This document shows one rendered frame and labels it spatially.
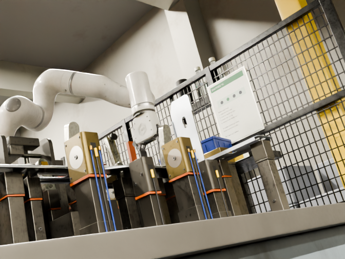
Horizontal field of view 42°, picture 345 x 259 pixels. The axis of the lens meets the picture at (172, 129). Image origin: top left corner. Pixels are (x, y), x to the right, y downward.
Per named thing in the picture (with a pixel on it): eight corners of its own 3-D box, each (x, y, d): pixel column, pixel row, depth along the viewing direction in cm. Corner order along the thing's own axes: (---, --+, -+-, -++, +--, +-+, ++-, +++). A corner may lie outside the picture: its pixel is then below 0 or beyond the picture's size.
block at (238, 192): (246, 242, 156) (219, 146, 168) (228, 247, 161) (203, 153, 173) (259, 240, 162) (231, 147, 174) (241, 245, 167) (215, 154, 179)
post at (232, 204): (242, 241, 145) (218, 158, 155) (230, 245, 148) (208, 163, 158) (250, 240, 149) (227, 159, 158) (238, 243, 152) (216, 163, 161)
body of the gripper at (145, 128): (127, 116, 163) (133, 145, 160) (146, 105, 157) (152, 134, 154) (141, 118, 169) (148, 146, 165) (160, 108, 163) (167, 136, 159)
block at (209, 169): (236, 243, 136) (212, 155, 145) (207, 252, 143) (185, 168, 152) (249, 241, 142) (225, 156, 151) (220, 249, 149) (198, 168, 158)
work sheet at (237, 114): (264, 128, 191) (244, 65, 201) (223, 147, 204) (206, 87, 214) (267, 129, 192) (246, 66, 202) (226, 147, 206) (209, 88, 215)
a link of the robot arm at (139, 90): (135, 114, 169) (128, 106, 160) (129, 82, 173) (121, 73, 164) (156, 108, 168) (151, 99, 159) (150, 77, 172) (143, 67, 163)
